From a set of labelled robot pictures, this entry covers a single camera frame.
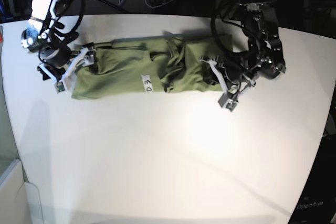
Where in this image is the white cardboard box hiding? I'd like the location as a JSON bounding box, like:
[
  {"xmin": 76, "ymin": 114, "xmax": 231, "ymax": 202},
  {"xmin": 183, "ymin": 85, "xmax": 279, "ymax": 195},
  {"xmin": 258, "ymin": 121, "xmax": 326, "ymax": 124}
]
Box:
[{"xmin": 1, "ymin": 159, "xmax": 44, "ymax": 223}]

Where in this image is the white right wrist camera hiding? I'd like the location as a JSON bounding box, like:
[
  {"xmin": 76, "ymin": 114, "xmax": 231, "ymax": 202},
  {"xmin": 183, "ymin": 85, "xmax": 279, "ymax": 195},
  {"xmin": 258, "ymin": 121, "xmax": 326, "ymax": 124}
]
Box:
[{"xmin": 53, "ymin": 77, "xmax": 76, "ymax": 93}]

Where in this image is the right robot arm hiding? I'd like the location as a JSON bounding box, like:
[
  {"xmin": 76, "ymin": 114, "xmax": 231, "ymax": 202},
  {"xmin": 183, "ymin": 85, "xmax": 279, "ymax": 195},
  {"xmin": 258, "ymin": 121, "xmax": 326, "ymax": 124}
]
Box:
[{"xmin": 21, "ymin": 0, "xmax": 86, "ymax": 82}]

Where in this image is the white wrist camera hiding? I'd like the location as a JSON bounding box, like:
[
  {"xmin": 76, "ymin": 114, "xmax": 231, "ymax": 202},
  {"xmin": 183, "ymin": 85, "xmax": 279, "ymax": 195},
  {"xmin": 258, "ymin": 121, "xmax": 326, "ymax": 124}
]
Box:
[
  {"xmin": 53, "ymin": 77, "xmax": 76, "ymax": 93},
  {"xmin": 218, "ymin": 93, "xmax": 238, "ymax": 112}
]

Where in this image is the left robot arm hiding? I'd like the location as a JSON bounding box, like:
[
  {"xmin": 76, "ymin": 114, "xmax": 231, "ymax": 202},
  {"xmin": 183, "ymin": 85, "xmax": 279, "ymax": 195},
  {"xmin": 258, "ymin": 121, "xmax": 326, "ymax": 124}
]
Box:
[{"xmin": 201, "ymin": 0, "xmax": 286, "ymax": 109}]

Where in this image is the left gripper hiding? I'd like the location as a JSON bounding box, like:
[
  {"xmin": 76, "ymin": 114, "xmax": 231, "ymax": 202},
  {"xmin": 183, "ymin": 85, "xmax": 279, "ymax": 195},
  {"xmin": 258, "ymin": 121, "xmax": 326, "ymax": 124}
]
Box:
[{"xmin": 200, "ymin": 56, "xmax": 256, "ymax": 101}]

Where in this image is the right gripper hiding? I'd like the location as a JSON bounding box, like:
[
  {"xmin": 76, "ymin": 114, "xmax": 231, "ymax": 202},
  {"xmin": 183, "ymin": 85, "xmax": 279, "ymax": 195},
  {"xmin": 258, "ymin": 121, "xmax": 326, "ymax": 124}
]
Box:
[{"xmin": 37, "ymin": 42, "xmax": 99, "ymax": 83}]

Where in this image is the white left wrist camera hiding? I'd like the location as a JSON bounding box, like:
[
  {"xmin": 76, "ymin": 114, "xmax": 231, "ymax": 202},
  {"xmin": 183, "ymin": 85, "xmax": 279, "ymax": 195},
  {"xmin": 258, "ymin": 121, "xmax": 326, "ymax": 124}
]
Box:
[{"xmin": 218, "ymin": 93, "xmax": 238, "ymax": 112}]

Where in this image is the white label tag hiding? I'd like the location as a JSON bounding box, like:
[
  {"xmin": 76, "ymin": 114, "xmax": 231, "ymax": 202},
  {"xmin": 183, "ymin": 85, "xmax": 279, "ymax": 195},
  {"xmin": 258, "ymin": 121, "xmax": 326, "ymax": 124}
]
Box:
[{"xmin": 141, "ymin": 75, "xmax": 154, "ymax": 92}]

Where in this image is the black OpenArm case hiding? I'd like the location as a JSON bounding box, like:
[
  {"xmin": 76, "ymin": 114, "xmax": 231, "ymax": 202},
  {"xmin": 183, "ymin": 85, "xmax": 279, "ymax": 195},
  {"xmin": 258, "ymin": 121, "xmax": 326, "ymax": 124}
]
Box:
[{"xmin": 289, "ymin": 135, "xmax": 335, "ymax": 223}]

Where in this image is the green T-shirt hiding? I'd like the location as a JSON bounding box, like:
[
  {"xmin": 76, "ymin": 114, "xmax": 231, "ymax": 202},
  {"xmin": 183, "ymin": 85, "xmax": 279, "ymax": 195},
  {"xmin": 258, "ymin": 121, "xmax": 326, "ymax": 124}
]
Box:
[{"xmin": 72, "ymin": 35, "xmax": 222, "ymax": 100}]

